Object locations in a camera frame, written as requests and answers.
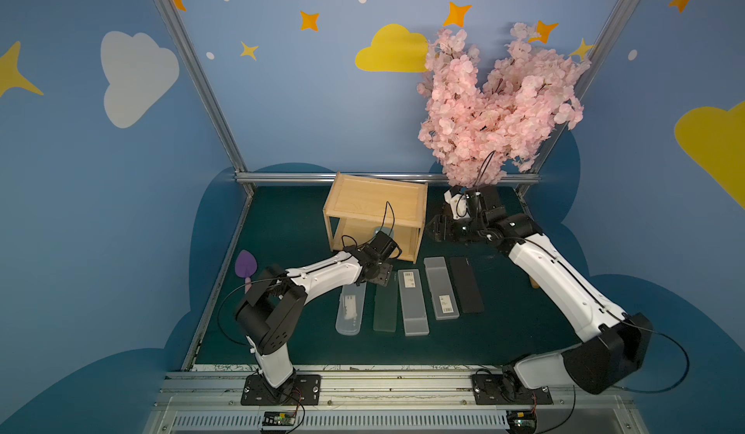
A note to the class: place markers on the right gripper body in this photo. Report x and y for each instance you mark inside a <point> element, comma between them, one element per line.
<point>440,227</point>

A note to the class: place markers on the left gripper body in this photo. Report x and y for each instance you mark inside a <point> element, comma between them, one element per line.
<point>381,272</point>

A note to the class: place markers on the dark green pencil case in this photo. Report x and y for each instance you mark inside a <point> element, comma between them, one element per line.
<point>386,306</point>

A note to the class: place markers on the clear rounded pencil case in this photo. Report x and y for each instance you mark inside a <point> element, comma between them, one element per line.
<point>351,309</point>

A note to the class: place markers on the wide frosted pencil case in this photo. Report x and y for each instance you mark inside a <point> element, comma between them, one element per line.
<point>412,303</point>

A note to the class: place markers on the narrow frosted pencil case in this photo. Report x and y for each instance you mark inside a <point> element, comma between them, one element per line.
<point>440,286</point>

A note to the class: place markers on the black pencil case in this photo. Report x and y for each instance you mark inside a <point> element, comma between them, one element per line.
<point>466,285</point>

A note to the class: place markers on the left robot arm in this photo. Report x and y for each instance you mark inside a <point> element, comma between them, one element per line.
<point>271,308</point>

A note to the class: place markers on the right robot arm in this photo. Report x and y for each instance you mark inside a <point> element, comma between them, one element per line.
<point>613,344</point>

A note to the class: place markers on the wooden two-tier shelf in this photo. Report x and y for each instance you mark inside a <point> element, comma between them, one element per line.
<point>357,206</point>

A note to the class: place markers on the pink cherry blossom tree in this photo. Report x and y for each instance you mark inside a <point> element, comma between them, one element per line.
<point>474,128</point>

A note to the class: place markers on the purple toy trowel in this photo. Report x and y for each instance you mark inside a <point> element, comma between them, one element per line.
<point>245,267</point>

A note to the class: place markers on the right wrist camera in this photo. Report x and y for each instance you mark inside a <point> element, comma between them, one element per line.
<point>470,204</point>

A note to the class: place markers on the aluminium frame back bar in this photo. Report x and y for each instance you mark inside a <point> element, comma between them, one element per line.
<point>329,177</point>

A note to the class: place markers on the right aluminium frame post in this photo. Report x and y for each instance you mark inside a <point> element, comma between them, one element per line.
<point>614,26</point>

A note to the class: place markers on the aluminium frame post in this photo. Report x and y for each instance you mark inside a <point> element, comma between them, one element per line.
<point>614,26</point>
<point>188,54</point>

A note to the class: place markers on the left aluminium frame post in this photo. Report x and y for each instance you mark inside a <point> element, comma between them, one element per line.
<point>188,54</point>

